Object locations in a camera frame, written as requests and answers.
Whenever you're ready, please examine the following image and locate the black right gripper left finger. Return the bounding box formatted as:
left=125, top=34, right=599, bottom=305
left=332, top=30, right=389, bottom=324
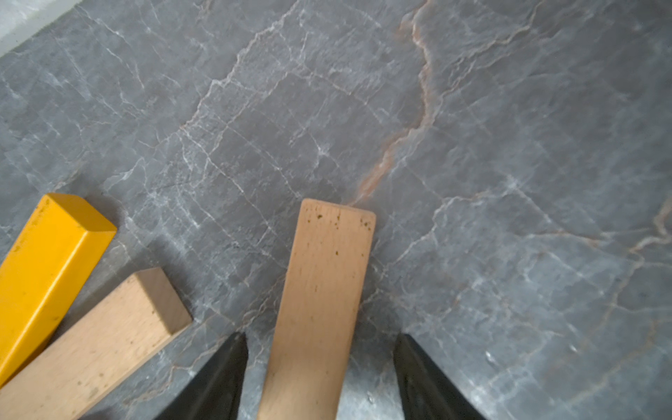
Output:
left=156, top=332, right=249, bottom=420

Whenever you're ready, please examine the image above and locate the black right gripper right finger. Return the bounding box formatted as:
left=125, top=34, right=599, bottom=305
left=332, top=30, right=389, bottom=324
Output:
left=393, top=334, right=485, bottom=420

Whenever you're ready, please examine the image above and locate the tan wooden block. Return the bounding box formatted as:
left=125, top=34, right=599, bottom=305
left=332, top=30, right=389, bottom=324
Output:
left=1, top=268, right=192, bottom=419
left=257, top=199, right=376, bottom=419

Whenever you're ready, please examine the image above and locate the amber yellow block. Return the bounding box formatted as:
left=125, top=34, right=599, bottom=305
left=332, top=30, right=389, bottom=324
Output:
left=1, top=192, right=117, bottom=383

